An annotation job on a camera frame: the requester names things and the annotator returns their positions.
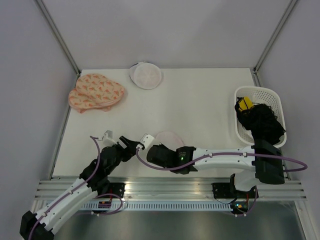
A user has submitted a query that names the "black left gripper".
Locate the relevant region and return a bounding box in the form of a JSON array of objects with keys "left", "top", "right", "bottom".
[{"left": 106, "top": 135, "right": 141, "bottom": 175}]

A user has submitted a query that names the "pink-trimmed mesh laundry bag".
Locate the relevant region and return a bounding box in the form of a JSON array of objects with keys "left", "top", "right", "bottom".
[{"left": 155, "top": 131, "right": 184, "bottom": 146}]

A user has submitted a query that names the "yellow bra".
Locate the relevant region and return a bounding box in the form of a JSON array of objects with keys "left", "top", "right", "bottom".
[{"left": 235, "top": 96, "right": 254, "bottom": 112}]

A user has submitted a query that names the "black lace bra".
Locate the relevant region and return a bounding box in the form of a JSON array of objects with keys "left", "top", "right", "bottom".
[{"left": 236, "top": 104, "right": 286, "bottom": 145}]

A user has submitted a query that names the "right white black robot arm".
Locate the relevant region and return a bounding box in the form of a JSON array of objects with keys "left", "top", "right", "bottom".
[{"left": 146, "top": 140, "right": 285, "bottom": 198}]

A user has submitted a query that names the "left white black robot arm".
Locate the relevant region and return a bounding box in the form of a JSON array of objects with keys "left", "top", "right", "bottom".
[{"left": 19, "top": 136, "right": 139, "bottom": 240}]

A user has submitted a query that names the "orange floral patterned bra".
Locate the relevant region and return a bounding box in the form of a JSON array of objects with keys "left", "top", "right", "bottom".
[{"left": 68, "top": 73, "right": 125, "bottom": 113}]

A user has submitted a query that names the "white mesh laundry bag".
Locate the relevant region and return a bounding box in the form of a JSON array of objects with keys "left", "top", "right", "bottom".
[{"left": 128, "top": 61, "right": 163, "bottom": 90}]

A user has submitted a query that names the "white perforated plastic basket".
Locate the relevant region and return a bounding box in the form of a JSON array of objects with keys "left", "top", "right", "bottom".
[{"left": 234, "top": 86, "right": 287, "bottom": 148}]

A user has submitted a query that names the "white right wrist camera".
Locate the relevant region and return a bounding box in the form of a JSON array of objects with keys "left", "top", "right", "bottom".
[{"left": 136, "top": 134, "right": 156, "bottom": 150}]

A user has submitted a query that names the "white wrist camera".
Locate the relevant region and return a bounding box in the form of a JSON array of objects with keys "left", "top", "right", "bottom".
[
  {"left": 99, "top": 130, "right": 117, "bottom": 147},
  {"left": 136, "top": 134, "right": 156, "bottom": 150}
]

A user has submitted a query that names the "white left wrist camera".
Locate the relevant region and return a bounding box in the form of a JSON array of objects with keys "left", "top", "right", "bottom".
[{"left": 99, "top": 130, "right": 117, "bottom": 147}]

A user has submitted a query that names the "white slotted cable duct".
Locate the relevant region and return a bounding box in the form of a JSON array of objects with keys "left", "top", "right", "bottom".
[{"left": 80, "top": 200, "right": 232, "bottom": 212}]

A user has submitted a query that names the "aluminium mounting rail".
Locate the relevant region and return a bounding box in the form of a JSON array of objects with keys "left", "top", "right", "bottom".
[{"left": 35, "top": 177, "right": 307, "bottom": 201}]

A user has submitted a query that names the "right aluminium frame post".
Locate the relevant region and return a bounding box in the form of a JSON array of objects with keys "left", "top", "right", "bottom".
[{"left": 251, "top": 0, "right": 300, "bottom": 74}]

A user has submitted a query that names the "aluminium frame post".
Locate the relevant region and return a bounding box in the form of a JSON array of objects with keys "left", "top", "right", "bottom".
[
  {"left": 33, "top": 0, "right": 82, "bottom": 76},
  {"left": 251, "top": 0, "right": 300, "bottom": 74}
]

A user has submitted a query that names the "left aluminium frame post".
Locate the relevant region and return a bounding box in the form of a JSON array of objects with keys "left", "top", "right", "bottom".
[{"left": 33, "top": 0, "right": 82, "bottom": 76}]

